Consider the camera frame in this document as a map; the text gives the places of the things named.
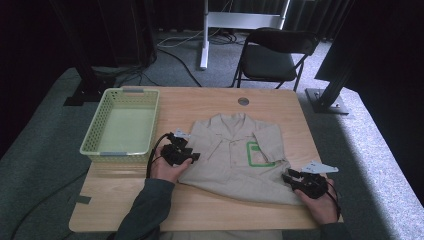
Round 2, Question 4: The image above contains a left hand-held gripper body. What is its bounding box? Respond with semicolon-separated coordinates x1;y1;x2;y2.
161;128;192;167

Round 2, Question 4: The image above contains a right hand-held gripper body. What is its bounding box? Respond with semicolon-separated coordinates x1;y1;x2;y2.
290;160;340;200

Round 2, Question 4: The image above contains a beige shirt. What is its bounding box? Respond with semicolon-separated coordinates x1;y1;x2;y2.
177;112;306;206

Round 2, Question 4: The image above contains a person's left hand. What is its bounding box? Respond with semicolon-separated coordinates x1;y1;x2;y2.
149;145;195;185

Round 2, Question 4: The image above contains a person's right hand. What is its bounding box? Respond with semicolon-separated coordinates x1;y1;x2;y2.
293;177;342;227

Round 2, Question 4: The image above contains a light green plastic basket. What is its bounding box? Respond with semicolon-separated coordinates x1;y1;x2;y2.
79;87;161;164

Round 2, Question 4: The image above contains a black metal stand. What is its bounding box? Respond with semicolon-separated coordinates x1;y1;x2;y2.
49;0;118;107

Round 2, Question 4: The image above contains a black folding chair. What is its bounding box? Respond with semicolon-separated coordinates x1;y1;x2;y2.
231;26;320;93

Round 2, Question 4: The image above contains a dark curtain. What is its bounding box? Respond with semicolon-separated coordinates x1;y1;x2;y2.
95;0;158;68

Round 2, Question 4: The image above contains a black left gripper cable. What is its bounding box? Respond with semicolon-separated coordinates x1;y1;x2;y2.
145;132;173;180

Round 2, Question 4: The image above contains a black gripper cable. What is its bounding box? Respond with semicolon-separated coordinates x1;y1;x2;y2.
324;180;342;218
145;132;173;180

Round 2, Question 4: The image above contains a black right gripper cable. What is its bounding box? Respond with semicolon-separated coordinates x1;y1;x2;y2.
324;180;342;218

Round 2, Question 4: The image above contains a black stand with base plate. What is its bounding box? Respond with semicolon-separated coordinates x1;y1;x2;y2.
304;0;355;116

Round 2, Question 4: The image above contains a white floor cable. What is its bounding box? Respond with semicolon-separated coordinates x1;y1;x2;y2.
156;28;209;48

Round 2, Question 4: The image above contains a white metal stand frame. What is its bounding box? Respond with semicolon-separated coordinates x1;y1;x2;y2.
198;0;292;71

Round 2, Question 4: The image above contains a thin black floor cable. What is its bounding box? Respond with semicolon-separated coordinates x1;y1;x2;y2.
9;167;92;240

